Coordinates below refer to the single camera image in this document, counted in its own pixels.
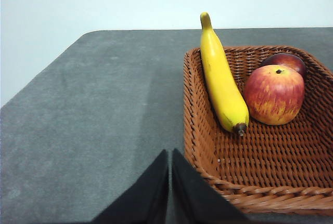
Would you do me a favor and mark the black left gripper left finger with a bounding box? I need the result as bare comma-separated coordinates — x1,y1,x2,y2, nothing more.
91,149,170,224

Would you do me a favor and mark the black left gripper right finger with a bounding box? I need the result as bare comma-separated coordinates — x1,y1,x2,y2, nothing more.
171,148,250,224

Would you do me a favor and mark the brown wicker basket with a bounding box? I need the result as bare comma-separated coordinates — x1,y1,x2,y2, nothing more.
183,45,333,214

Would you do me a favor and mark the yellow banana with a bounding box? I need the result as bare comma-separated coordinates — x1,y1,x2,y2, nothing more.
199,11,250,137

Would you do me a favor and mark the red yellow apple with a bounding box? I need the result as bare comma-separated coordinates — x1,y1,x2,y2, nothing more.
243,64,305,126

